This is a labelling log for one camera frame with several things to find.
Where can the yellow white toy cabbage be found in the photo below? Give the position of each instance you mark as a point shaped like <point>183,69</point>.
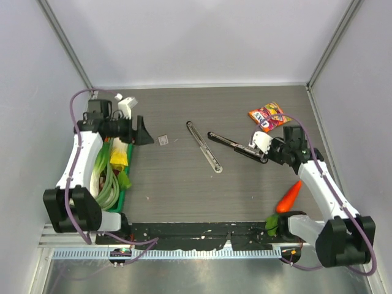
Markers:
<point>118,155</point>

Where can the orange toy carrot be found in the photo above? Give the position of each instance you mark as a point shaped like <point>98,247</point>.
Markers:
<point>288,200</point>

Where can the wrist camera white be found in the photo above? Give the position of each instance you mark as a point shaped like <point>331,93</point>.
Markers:
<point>125,105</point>
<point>261,141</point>

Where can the green toy leaf sprig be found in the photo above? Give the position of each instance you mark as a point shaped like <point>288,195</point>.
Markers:
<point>123,180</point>

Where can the orange candy bag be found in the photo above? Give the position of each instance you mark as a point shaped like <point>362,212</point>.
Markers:
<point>265,117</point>

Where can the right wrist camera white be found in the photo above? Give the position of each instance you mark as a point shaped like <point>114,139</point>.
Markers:
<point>261,141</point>

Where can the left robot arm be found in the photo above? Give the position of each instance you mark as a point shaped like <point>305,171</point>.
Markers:
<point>72,206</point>

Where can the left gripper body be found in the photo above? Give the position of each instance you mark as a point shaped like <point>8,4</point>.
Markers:
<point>124,129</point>

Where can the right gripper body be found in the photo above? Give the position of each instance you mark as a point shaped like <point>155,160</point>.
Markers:
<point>275,152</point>

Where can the white slotted cable duct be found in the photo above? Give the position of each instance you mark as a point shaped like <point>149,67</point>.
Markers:
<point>103,253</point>

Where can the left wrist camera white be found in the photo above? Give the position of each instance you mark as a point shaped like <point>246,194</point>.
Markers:
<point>125,105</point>

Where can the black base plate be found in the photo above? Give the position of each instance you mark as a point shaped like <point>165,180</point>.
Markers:
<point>208,236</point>

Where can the red white staple box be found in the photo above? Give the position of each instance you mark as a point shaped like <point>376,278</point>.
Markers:
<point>163,140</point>

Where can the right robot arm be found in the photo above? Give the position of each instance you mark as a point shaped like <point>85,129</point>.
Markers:
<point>346,237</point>

